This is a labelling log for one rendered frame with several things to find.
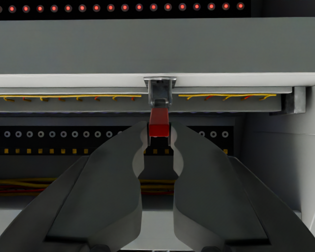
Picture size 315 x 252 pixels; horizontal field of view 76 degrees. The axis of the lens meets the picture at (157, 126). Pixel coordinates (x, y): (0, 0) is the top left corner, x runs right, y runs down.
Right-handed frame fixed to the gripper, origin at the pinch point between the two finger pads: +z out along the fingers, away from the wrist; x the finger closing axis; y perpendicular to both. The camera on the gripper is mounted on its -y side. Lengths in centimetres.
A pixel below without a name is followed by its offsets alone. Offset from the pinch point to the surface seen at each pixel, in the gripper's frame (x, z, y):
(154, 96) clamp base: -0.6, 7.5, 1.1
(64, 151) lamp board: -17.2, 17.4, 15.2
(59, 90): -10.7, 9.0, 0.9
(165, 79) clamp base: 0.4, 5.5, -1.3
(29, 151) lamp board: -23.5, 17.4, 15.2
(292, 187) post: 16.0, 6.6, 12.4
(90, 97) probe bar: -8.2, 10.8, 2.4
